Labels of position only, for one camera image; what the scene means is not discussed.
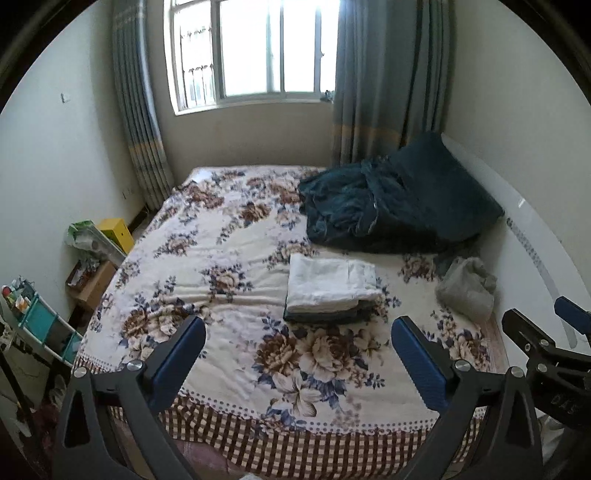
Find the white pants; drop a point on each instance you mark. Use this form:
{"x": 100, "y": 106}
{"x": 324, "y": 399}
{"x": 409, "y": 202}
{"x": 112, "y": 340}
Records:
{"x": 330, "y": 281}

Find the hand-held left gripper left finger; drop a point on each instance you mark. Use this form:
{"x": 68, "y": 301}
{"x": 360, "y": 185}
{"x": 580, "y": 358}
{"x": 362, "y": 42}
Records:
{"x": 178, "y": 360}

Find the shelf with teal bins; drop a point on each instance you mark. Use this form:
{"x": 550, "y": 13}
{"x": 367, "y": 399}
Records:
{"x": 41, "y": 323}

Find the floral printed blanket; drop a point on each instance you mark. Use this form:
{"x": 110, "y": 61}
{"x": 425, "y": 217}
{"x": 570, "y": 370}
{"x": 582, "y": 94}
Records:
{"x": 240, "y": 286}

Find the grey striped curtain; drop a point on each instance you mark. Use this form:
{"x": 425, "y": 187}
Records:
{"x": 388, "y": 78}
{"x": 141, "y": 115}

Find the dark folded pants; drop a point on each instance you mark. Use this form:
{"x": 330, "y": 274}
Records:
{"x": 323, "y": 314}

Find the white headboard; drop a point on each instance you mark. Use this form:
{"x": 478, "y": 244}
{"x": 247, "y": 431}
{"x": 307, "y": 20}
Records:
{"x": 531, "y": 221}

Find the dark teal pillow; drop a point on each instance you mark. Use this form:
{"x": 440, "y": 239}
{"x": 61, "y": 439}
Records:
{"x": 450, "y": 184}

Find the brown cardboard box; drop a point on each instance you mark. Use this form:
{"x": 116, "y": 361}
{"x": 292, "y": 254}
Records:
{"x": 92, "y": 286}

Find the yellow box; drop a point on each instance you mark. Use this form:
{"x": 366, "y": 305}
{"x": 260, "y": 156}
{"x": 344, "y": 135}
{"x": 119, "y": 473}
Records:
{"x": 117, "y": 235}

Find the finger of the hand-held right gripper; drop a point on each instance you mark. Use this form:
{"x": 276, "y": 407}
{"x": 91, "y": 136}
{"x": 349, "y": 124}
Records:
{"x": 575, "y": 311}
{"x": 526, "y": 332}

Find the green white plastic bag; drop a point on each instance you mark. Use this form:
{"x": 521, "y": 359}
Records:
{"x": 87, "y": 240}

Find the grey crumpled cloth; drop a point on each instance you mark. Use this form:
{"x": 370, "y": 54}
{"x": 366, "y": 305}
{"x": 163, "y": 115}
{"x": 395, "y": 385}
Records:
{"x": 468, "y": 288}

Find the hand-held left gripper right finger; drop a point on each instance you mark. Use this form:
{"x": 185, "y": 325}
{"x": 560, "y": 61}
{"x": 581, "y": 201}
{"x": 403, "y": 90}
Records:
{"x": 420, "y": 364}

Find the window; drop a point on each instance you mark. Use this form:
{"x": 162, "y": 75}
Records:
{"x": 254, "y": 50}

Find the dark teal quilt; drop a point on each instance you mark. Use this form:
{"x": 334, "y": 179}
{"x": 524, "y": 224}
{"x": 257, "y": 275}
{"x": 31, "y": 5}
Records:
{"x": 364, "y": 207}

